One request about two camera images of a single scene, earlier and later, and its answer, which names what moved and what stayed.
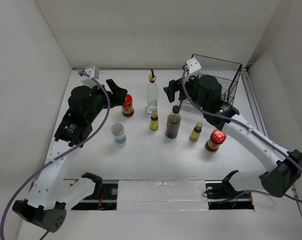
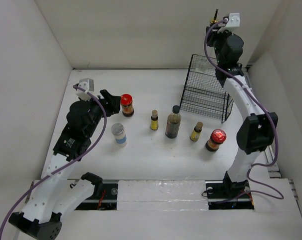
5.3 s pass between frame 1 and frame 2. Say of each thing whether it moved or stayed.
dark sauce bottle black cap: stayed
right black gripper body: moved
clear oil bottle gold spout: moved
